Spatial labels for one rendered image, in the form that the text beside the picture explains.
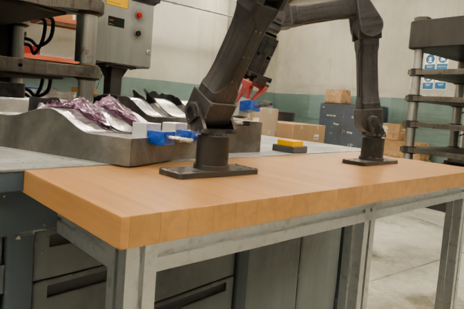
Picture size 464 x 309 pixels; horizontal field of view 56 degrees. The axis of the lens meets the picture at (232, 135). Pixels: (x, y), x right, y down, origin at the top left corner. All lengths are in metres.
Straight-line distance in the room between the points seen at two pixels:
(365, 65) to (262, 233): 0.69
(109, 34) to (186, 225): 1.49
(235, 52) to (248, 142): 0.53
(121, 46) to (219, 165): 1.27
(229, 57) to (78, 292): 0.57
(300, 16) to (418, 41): 4.09
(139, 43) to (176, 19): 6.92
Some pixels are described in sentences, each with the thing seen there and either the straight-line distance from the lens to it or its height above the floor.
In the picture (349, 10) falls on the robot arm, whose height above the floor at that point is 1.22.
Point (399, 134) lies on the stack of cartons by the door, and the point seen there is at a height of 0.67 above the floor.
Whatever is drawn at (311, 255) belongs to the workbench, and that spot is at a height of 0.41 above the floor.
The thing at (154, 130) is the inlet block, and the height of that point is 0.87.
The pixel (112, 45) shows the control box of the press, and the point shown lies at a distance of 1.98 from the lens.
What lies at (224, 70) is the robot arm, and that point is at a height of 0.99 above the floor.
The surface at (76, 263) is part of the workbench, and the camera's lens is 0.97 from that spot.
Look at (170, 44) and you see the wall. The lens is 8.86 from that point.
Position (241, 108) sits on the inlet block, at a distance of 1.22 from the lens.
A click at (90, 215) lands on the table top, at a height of 0.78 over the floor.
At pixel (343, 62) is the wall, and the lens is 9.21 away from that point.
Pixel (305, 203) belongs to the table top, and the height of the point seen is 0.78.
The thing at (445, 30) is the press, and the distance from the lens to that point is 5.16.
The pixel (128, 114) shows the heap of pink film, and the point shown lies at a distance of 1.08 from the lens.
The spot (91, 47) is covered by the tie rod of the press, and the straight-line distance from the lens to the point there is 1.78.
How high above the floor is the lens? 0.93
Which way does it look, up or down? 4 degrees down
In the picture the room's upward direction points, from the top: 4 degrees clockwise
